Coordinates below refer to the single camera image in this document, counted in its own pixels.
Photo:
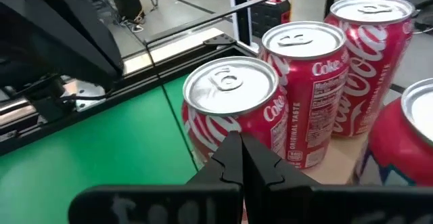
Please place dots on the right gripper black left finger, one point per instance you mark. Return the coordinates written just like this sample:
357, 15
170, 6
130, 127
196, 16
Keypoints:
203, 200

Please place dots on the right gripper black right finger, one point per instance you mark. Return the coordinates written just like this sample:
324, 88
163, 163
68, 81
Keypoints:
287, 203

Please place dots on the red Coca-Cola can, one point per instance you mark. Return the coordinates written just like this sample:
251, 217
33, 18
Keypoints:
233, 92
372, 65
311, 92

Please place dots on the red Fanta can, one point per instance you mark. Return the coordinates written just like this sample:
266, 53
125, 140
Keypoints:
399, 139

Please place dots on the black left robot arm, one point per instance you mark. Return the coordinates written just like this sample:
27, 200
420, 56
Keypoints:
50, 31

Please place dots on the green table mat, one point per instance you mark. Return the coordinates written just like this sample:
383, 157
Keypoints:
101, 156

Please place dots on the red black toolbox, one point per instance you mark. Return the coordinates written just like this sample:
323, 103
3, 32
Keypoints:
270, 16

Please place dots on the white black tower stand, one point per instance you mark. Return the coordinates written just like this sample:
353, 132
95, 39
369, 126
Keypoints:
240, 11

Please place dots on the black aluminium table frame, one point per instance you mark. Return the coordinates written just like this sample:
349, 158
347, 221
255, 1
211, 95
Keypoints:
135, 82

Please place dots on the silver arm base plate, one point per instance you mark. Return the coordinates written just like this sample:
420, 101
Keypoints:
84, 95

